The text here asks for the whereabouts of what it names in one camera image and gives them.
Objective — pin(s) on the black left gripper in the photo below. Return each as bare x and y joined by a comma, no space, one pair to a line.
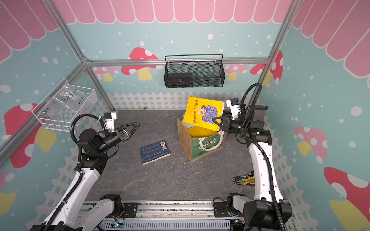
123,129

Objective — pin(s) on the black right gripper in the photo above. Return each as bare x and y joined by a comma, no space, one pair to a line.
226,119

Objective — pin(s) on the dark blue text-back book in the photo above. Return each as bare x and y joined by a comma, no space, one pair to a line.
154,152

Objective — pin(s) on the yellow book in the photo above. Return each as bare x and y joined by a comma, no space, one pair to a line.
199,132

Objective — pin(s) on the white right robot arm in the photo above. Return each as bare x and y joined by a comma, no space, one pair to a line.
259,143

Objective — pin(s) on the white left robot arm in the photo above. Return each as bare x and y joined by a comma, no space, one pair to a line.
91,164

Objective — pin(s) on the clear plastic bag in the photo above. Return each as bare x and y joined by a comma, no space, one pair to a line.
68,102

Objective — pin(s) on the black box in basket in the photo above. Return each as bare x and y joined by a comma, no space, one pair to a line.
179,80

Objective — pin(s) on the green circuit board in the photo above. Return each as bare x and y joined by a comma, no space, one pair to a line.
118,224

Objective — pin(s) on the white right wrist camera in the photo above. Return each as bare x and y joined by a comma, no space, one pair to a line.
234,106

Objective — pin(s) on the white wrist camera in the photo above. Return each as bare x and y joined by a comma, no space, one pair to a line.
108,120
234,106

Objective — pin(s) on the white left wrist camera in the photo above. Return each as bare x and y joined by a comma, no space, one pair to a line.
108,120

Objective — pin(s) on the yellow handled pliers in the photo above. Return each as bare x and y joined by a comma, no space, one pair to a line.
247,179

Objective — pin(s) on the black wire mesh basket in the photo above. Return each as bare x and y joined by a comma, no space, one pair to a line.
207,69

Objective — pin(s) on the white wire basket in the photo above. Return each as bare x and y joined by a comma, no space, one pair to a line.
46,123

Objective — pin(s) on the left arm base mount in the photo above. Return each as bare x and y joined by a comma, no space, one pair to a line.
124,210

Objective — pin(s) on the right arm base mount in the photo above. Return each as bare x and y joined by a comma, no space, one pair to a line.
225,208

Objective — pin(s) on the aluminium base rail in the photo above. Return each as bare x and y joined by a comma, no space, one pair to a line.
179,210

